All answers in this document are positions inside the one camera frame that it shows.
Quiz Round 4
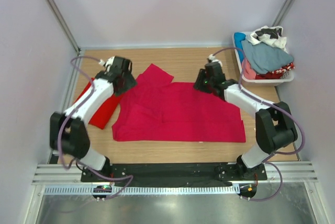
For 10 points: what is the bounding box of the magenta t shirt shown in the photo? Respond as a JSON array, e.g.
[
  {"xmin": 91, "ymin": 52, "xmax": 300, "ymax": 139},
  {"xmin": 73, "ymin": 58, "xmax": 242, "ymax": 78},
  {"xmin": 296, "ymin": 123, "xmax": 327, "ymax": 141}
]
[{"xmin": 112, "ymin": 64, "xmax": 246, "ymax": 143}]

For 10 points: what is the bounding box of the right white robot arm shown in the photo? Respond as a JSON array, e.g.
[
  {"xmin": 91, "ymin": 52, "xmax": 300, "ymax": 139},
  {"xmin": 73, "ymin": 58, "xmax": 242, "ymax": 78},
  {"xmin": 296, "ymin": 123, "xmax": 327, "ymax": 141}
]
[{"xmin": 194, "ymin": 62, "xmax": 298, "ymax": 180}]

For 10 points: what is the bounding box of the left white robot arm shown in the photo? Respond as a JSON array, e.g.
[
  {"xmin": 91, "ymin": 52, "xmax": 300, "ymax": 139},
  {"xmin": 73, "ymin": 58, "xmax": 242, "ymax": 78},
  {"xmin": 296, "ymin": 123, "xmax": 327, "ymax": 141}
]
[{"xmin": 49, "ymin": 56, "xmax": 137, "ymax": 182}]

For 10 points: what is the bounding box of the pink shirt in basket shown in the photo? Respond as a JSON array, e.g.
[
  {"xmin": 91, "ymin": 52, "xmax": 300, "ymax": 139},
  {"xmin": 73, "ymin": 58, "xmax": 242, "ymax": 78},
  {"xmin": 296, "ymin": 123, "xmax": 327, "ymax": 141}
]
[{"xmin": 241, "ymin": 58, "xmax": 257, "ymax": 80}]

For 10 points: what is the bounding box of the folded red t shirt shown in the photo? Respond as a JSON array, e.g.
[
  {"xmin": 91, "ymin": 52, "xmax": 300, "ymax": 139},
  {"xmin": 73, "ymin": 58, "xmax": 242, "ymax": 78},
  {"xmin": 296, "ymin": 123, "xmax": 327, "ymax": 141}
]
[{"xmin": 65, "ymin": 79, "xmax": 123, "ymax": 129}]

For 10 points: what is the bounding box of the bright blue shirt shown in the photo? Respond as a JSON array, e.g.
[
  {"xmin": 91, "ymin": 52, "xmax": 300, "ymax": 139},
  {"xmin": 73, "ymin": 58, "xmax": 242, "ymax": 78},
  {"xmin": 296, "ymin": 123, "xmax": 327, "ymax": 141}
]
[{"xmin": 233, "ymin": 32, "xmax": 246, "ymax": 62}]

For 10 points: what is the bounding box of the grey blue t shirt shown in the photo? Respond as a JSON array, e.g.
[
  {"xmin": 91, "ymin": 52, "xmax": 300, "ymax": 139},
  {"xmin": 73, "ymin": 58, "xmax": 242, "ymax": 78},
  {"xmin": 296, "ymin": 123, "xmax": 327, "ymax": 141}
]
[{"xmin": 241, "ymin": 40, "xmax": 294, "ymax": 74}]

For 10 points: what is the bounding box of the white laundry basket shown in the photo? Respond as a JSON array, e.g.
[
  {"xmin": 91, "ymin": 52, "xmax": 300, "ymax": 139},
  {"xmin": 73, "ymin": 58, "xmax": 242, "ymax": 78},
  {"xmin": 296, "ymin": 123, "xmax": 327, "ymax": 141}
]
[{"xmin": 232, "ymin": 26, "xmax": 295, "ymax": 86}]

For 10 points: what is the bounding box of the red white patterned shirt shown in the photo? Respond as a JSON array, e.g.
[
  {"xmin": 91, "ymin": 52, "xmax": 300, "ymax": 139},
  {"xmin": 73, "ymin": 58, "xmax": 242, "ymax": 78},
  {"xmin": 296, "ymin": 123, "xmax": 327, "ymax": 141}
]
[{"xmin": 255, "ymin": 62, "xmax": 295, "ymax": 80}]

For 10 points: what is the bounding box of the white black patterned shirt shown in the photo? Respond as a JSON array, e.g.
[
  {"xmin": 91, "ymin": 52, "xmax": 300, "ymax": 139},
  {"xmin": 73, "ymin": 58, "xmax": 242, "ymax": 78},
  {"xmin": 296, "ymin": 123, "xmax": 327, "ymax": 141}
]
[{"xmin": 246, "ymin": 26, "xmax": 287, "ymax": 52}]

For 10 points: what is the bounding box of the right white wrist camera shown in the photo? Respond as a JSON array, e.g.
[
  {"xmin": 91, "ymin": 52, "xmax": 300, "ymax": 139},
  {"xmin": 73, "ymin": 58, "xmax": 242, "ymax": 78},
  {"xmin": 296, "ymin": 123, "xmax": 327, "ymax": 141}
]
[{"xmin": 207, "ymin": 54, "xmax": 222, "ymax": 67}]

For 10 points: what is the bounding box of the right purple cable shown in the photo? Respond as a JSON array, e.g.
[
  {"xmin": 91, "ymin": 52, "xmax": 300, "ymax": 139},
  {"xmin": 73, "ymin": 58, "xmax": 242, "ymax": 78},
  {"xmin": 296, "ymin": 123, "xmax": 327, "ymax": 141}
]
[{"xmin": 208, "ymin": 47, "xmax": 307, "ymax": 203}]

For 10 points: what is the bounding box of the purple cable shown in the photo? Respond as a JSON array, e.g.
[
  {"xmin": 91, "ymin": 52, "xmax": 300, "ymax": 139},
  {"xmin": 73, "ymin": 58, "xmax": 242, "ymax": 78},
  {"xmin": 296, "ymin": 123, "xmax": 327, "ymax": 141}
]
[
  {"xmin": 208, "ymin": 47, "xmax": 307, "ymax": 203},
  {"xmin": 59, "ymin": 55, "xmax": 134, "ymax": 200}
]

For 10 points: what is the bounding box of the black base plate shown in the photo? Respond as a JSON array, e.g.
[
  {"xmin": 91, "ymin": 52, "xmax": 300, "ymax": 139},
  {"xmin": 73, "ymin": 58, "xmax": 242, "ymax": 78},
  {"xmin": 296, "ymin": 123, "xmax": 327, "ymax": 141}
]
[{"xmin": 80, "ymin": 162, "xmax": 267, "ymax": 188}]

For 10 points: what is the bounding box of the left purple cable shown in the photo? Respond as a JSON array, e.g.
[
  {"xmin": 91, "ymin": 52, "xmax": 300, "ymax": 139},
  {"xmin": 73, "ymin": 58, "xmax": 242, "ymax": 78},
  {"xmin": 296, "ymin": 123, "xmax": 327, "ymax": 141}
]
[{"xmin": 59, "ymin": 55, "xmax": 134, "ymax": 200}]

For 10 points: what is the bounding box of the slotted cable duct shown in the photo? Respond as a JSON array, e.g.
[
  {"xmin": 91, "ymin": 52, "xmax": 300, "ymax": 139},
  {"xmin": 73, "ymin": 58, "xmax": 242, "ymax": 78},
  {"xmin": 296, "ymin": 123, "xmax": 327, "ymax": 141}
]
[{"xmin": 44, "ymin": 184, "xmax": 240, "ymax": 196}]

